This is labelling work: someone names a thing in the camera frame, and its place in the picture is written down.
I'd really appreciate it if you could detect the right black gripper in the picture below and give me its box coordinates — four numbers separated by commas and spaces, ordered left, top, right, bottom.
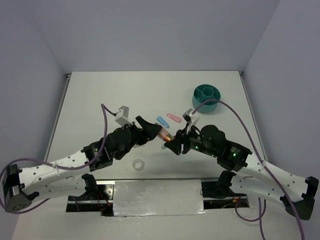
163, 122, 218, 157

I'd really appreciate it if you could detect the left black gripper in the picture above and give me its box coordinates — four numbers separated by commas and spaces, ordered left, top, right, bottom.
115, 115, 162, 160

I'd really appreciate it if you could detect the blue correction tape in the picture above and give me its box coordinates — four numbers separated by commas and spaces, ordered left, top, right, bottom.
156, 116, 170, 129

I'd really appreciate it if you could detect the pink capped crayon tube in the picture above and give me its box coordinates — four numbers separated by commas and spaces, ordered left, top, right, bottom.
157, 127, 174, 142

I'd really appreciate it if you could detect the pink correction tape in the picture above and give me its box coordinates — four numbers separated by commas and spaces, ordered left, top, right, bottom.
166, 113, 182, 123

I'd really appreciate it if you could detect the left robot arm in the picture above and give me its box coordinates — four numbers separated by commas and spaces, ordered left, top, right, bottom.
2, 115, 162, 214

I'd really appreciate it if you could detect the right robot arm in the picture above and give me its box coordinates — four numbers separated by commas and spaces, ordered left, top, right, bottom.
164, 125, 319, 221

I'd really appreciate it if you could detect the clear tape roll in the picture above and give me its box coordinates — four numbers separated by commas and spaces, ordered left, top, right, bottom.
132, 159, 145, 171

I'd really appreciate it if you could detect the teal round divided organizer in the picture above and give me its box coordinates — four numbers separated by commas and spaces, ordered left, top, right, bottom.
192, 84, 221, 114

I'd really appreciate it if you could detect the silver taped panel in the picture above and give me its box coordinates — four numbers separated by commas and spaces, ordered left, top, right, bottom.
113, 179, 206, 217

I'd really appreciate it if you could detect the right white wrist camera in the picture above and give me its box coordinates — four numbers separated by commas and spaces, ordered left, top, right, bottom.
182, 108, 200, 134

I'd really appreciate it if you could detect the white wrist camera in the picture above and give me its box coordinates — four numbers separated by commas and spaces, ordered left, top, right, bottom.
182, 108, 200, 134
115, 105, 131, 127

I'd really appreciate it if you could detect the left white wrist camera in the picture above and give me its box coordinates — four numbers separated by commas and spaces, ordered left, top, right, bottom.
115, 105, 131, 127

